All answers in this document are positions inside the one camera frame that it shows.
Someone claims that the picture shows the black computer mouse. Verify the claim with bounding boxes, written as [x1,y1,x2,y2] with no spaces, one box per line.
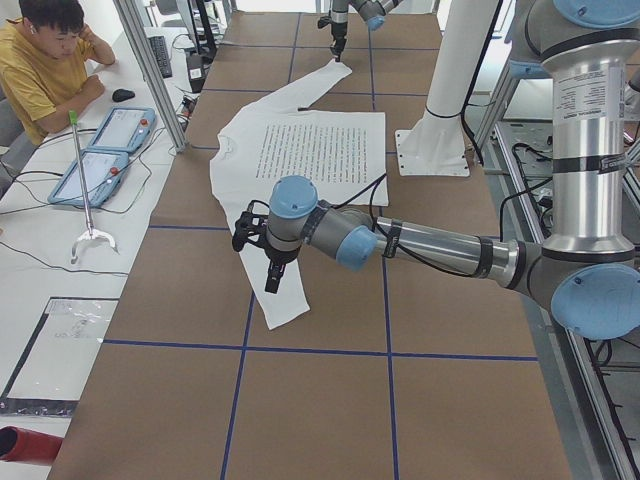
[112,88,135,103]

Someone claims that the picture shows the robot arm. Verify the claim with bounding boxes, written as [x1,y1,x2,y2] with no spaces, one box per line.
[259,1,639,340]
[317,0,402,62]

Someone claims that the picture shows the red cylinder object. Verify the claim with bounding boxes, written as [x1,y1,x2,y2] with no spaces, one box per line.
[1,426,63,466]

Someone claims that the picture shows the white long-sleeve printed shirt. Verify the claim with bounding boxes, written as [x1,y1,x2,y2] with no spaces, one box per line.
[210,60,388,329]

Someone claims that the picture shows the upper blue teach pendant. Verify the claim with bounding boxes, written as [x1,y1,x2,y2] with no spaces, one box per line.
[88,106,156,154]

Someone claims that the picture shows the black keyboard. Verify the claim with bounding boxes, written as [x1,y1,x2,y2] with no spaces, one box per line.
[147,35,173,78]

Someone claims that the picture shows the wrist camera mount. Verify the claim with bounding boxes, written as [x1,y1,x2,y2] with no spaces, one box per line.
[232,200,269,252]

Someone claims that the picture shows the aluminium side frame rail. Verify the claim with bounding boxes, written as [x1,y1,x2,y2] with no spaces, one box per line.
[479,64,640,480]

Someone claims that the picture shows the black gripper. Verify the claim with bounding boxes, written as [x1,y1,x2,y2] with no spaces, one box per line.
[330,22,347,61]
[265,243,299,293]

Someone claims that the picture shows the clear plastic document sleeve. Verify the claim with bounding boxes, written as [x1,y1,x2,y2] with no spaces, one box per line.
[1,297,118,418]

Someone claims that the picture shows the lower blue teach pendant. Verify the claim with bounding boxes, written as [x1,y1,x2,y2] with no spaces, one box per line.
[47,150,129,208]

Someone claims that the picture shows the aluminium frame post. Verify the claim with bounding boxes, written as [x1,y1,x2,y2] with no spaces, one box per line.
[113,0,187,153]

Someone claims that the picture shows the blue teach pendant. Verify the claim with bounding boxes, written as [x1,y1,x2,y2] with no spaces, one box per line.
[47,150,129,208]
[88,106,156,154]

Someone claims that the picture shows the person in yellow shirt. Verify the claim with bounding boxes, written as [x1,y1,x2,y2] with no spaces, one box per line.
[1,0,116,146]

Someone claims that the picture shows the black power adapter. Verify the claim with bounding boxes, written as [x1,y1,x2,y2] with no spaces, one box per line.
[186,53,206,93]

